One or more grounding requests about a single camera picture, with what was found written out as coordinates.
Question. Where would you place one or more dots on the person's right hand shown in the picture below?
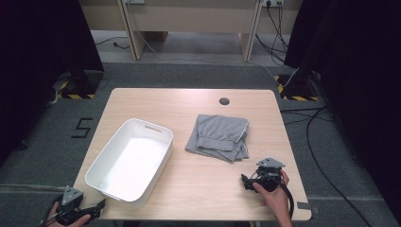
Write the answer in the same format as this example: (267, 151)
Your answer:
(277, 200)

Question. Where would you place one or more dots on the white plastic bin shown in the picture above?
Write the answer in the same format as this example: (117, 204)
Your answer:
(132, 160)

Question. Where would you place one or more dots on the beige wooden desk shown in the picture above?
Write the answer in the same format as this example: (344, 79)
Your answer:
(195, 15)

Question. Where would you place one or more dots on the white power strip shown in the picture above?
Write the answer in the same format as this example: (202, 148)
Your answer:
(273, 2)

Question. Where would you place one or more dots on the person's left hand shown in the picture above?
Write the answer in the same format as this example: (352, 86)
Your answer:
(81, 220)

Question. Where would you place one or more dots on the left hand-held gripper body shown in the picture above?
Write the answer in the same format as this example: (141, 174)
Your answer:
(72, 197)

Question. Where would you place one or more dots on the grey pants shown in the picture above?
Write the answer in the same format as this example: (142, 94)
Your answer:
(219, 135)

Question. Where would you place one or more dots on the stand base with striped tape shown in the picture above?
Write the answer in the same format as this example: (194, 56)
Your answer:
(82, 82)
(298, 88)

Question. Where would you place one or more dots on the black curtain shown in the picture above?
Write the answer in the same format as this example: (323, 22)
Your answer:
(362, 78)
(38, 63)

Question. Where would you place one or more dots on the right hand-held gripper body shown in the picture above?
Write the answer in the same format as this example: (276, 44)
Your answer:
(268, 174)

